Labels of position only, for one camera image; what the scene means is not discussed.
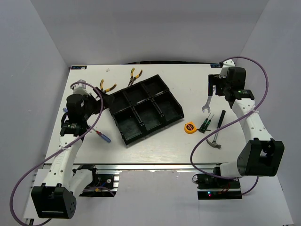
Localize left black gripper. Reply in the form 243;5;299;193
81;87;114;121

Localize yellow black pliers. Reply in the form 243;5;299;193
100;79;117;94

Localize silver wrench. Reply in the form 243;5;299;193
202;96;212;113

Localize yellow long-nose pliers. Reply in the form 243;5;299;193
128;67;143;87

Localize orange tape measure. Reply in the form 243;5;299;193
184;122;198;134

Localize green black precision screwdriver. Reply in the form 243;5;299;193
198;114;210;133

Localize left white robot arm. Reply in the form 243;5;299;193
31;87;114;219

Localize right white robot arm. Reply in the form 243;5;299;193
208;66;285;188

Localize black six-compartment tray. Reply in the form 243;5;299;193
109;74;184;145

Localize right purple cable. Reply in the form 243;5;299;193
190;56;269;196

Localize black handle claw hammer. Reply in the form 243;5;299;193
206;110;226;149

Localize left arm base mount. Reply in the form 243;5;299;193
72;164;119;197

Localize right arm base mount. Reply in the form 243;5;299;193
192;174;242;200

